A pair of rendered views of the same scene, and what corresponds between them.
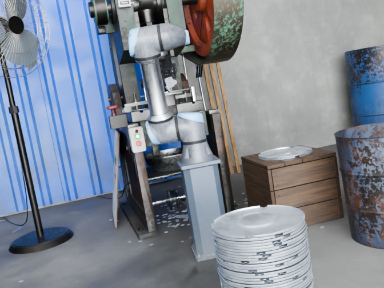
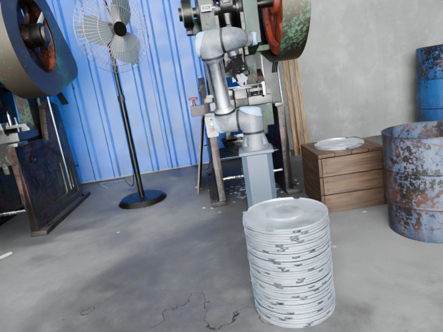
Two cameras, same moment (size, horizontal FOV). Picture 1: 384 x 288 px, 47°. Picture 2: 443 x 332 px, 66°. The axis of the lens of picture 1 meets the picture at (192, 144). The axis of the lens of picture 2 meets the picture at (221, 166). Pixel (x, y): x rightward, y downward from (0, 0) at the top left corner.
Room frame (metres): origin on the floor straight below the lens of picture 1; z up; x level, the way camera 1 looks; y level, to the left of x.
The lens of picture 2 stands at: (0.22, -0.21, 0.81)
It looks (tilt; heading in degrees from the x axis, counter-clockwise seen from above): 13 degrees down; 12
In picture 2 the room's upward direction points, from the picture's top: 9 degrees counter-clockwise
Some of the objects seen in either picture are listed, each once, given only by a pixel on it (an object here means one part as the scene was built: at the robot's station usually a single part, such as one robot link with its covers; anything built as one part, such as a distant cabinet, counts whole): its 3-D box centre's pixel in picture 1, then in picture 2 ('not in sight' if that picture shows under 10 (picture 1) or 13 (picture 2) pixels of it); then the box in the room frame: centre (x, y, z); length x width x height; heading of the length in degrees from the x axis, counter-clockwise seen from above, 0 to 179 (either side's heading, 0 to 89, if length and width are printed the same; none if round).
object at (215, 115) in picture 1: (202, 136); (272, 124); (2.99, -0.08, 0.45); 0.92 x 0.12 x 0.90; 15
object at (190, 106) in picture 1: (163, 110); (238, 101); (2.79, 0.14, 0.68); 0.45 x 0.30 x 0.06; 105
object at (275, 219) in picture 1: (257, 220); (284, 213); (1.35, -0.16, 0.35); 0.29 x 0.29 x 0.01
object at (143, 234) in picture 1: (124, 152); (207, 134); (2.85, 0.44, 0.45); 0.92 x 0.12 x 0.90; 15
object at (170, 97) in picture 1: (168, 103); (240, 96); (2.62, 0.10, 0.72); 0.25 x 0.14 x 0.14; 15
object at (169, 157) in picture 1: (171, 159); (244, 143); (2.79, 0.14, 0.36); 0.34 x 0.34 x 0.10
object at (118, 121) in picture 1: (120, 130); (199, 118); (2.49, 0.38, 0.62); 0.10 x 0.06 x 0.20; 105
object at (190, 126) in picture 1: (190, 126); (250, 118); (2.07, -0.01, 0.62); 0.13 x 0.12 x 0.14; 87
